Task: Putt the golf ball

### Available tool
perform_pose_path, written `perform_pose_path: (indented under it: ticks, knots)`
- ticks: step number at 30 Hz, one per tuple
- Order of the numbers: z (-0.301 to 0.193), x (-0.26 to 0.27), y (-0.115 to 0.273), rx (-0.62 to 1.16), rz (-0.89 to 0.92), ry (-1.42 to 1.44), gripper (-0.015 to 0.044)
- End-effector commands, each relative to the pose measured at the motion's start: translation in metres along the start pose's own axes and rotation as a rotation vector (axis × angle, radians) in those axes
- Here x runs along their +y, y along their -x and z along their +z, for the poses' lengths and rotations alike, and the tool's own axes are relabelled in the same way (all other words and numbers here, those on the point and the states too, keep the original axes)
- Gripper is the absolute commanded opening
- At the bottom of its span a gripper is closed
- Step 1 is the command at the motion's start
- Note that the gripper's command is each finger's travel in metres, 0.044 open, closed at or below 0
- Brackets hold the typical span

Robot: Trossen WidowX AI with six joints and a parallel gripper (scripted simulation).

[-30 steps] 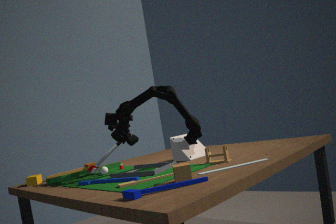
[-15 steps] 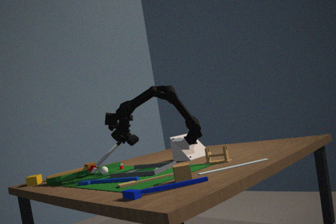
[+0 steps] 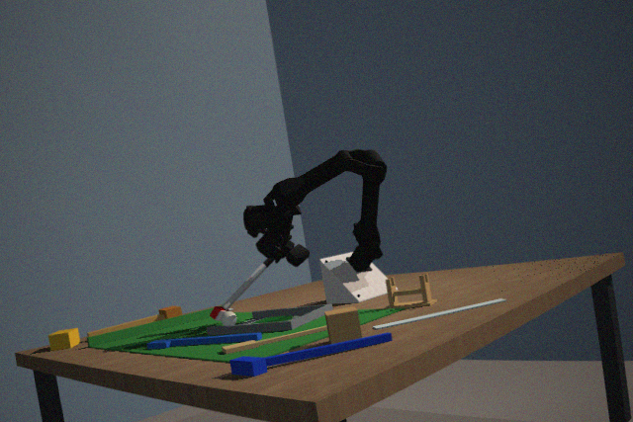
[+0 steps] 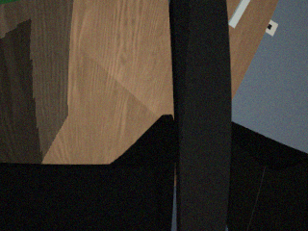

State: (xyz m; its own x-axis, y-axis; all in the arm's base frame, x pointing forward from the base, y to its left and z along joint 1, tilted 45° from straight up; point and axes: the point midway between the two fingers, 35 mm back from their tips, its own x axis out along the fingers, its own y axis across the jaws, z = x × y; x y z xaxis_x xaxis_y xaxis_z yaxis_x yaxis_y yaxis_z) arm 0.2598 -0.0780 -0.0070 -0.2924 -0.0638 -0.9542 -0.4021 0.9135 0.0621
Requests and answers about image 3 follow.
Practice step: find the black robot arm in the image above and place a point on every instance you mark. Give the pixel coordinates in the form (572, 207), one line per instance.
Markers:
(289, 193)

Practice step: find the white ball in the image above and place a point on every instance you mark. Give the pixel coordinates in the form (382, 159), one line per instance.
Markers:
(228, 318)

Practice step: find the green putting mat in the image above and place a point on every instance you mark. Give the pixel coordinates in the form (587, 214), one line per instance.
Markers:
(213, 352)

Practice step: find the brown cube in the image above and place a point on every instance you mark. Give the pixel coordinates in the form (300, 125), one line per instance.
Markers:
(343, 325)

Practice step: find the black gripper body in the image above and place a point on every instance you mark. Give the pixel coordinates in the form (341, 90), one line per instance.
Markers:
(295, 256)

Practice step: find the yellow cube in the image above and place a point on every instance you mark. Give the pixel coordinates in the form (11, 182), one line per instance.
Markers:
(64, 339)

